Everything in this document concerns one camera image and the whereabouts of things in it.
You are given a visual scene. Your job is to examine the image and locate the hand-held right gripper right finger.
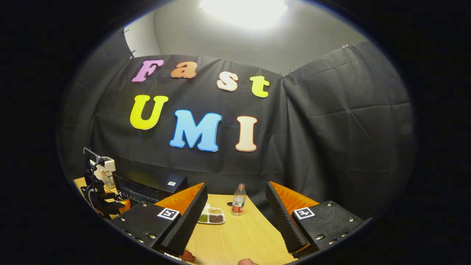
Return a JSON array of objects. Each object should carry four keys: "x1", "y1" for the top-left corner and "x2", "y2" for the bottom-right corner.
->
[{"x1": 266, "y1": 181, "x2": 365, "y2": 258}]

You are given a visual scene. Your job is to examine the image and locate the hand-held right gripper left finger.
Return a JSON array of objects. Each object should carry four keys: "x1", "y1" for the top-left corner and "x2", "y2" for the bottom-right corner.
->
[{"x1": 110, "y1": 182, "x2": 208, "y2": 256}]

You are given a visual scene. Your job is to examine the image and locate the black electric oven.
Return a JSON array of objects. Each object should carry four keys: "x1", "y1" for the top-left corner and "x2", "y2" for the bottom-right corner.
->
[{"x1": 112, "y1": 172, "x2": 188, "y2": 205}]

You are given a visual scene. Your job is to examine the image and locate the white toaster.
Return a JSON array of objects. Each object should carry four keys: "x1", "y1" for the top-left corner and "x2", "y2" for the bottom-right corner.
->
[{"x1": 94, "y1": 156, "x2": 116, "y2": 181}]

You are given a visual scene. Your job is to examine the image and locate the white divided snack plate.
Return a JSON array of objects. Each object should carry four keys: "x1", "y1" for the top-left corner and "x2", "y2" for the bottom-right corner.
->
[{"x1": 198, "y1": 204, "x2": 225, "y2": 225}]

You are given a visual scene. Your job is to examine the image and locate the clear plastic water bottle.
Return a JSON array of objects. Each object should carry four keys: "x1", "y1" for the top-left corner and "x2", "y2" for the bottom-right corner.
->
[{"x1": 232, "y1": 183, "x2": 247, "y2": 216}]

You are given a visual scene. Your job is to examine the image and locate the black backdrop cloth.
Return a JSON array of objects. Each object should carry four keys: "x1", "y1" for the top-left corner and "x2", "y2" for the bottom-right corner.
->
[{"x1": 57, "y1": 28, "x2": 418, "y2": 221}]

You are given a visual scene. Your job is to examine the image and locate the large ceiling light panel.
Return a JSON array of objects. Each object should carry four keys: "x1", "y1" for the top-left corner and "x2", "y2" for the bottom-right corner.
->
[{"x1": 199, "y1": 0, "x2": 289, "y2": 28}]

